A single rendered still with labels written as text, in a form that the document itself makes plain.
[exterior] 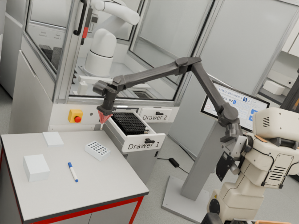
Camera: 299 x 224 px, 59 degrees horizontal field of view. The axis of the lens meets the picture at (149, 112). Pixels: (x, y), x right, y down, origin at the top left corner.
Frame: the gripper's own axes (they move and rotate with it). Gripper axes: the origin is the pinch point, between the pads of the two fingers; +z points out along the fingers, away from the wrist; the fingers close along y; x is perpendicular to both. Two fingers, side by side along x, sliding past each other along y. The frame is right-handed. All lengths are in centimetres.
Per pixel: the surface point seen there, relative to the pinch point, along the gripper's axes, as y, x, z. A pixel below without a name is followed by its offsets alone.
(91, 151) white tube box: 3.2, 1.2, 18.4
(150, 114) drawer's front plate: -57, 3, 7
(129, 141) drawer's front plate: -9.2, 15.6, 7.0
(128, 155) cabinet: -54, 0, 47
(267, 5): -196, 25, -100
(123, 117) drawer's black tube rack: -29.8, -3.1, 6.8
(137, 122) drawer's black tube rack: -34.1, 5.5, 6.6
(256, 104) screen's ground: -119, 65, -21
